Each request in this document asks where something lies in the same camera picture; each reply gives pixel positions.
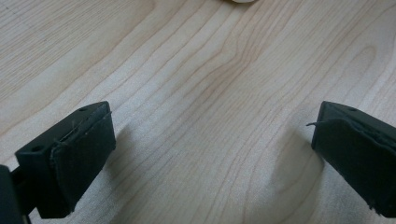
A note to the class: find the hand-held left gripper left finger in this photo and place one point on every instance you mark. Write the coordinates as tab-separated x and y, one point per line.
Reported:
74	158

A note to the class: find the cream round object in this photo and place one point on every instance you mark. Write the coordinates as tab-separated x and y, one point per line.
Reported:
242	1

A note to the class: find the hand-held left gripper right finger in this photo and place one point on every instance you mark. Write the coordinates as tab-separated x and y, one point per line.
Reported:
355	155

